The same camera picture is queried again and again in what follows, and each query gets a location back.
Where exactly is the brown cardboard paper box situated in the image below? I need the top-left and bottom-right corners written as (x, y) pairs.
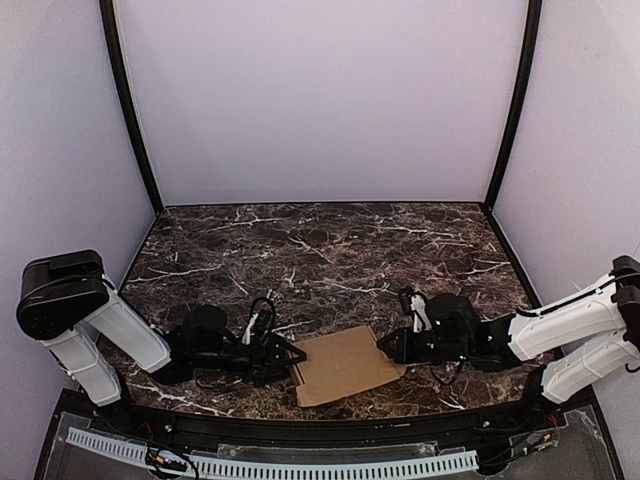
top-left (291, 325), bottom-right (406, 408)

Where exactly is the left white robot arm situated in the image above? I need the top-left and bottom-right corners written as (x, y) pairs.
top-left (16, 249), bottom-right (307, 407)

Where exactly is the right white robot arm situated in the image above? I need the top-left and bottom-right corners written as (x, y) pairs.
top-left (377, 255), bottom-right (639, 405)

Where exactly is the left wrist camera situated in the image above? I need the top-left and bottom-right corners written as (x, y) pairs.
top-left (241, 297), bottom-right (277, 346)

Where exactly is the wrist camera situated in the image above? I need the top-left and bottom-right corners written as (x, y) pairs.
top-left (398, 287), bottom-right (432, 333)
top-left (241, 297), bottom-right (277, 346)

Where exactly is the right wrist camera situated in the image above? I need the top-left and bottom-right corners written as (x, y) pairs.
top-left (398, 287), bottom-right (432, 333)

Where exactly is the black front rail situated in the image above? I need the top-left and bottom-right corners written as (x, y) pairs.
top-left (91, 371), bottom-right (568, 472)

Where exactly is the white slotted cable duct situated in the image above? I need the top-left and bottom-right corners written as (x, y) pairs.
top-left (67, 427), bottom-right (479, 480)

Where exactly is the right black frame post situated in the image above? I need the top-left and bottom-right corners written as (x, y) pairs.
top-left (482, 0), bottom-right (543, 215)

